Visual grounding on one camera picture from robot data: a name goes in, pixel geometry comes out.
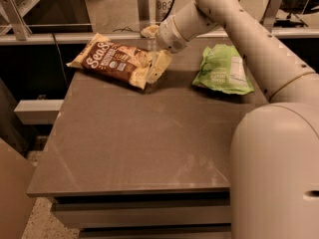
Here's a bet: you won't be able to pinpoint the metal bracket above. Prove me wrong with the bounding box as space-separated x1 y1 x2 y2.
137 0 150 30
0 0 31 41
260 0 282 32

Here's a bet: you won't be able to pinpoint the black cable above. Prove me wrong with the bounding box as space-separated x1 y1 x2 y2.
113 0 176 33

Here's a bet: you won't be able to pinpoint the green chip bag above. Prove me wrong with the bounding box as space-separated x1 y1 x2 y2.
192 44 254 95

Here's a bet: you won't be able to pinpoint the middle metal bracket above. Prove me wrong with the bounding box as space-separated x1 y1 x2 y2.
137 0 150 30

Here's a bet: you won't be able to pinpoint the brown chip bag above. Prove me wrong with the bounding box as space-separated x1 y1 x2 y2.
67 34 153 90

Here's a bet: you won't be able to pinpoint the white cylinder with numbers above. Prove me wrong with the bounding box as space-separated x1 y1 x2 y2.
155 0 174 23

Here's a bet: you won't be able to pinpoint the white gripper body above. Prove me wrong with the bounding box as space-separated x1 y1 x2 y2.
156 16 187 54

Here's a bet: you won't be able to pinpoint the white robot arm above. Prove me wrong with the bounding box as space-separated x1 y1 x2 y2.
142 0 319 239

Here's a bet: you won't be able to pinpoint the left metal bracket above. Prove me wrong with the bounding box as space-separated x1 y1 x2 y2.
0 0 31 41

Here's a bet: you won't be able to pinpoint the yellow taped gripper finger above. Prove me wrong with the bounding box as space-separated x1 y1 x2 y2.
147 50 172 84
141 25 159 38

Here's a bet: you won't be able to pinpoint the grey table base drawers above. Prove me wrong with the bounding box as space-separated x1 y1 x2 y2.
51 191 231 239

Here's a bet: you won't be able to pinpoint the clear acrylic barrier panel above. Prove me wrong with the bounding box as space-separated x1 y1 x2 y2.
19 0 200 35

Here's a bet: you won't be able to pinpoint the right metal bracket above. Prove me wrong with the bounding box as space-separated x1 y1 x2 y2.
260 0 282 32

